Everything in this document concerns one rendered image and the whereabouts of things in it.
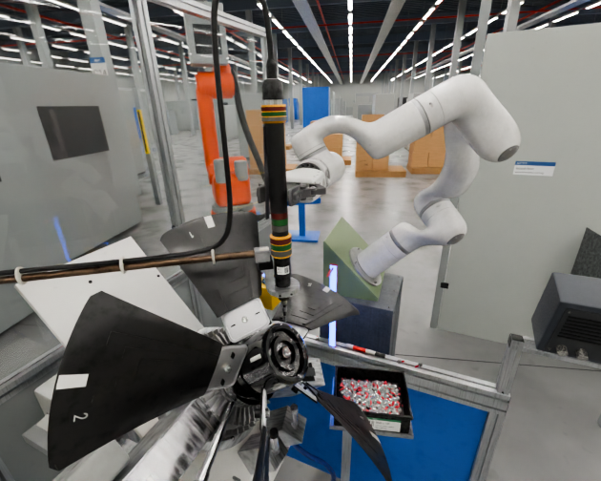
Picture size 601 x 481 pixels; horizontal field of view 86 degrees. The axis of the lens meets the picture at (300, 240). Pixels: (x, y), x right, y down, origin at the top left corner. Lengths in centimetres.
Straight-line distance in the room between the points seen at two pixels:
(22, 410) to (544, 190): 259
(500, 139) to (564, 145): 148
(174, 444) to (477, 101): 93
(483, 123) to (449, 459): 112
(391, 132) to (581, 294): 59
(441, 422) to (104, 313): 112
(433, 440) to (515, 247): 150
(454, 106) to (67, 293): 92
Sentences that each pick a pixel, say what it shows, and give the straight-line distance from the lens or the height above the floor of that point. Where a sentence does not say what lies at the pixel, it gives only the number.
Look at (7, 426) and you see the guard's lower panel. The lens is 128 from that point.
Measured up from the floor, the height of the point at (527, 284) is 51.
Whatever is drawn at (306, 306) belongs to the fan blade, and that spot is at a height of 118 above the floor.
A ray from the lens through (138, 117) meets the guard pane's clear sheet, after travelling 132.
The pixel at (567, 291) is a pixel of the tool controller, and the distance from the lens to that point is 100.
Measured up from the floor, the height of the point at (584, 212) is 104.
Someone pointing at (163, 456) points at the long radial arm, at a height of 113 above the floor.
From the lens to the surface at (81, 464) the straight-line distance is 69.
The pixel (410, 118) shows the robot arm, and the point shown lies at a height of 163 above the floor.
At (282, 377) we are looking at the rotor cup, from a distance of 63.
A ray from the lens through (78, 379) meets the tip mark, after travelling 54.
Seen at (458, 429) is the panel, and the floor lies 65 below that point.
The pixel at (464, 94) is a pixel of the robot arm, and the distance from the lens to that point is 86.
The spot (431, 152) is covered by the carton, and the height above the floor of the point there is 51.
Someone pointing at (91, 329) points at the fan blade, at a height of 140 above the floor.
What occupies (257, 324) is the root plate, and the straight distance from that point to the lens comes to 69.
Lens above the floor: 166
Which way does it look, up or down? 23 degrees down
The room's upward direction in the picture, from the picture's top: 2 degrees counter-clockwise
